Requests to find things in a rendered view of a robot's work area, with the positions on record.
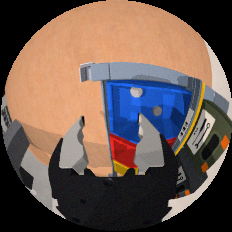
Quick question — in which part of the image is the blue bin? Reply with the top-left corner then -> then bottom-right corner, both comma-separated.
106,80 -> 192,144

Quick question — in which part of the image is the olive green tool case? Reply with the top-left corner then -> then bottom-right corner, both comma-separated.
183,99 -> 232,176

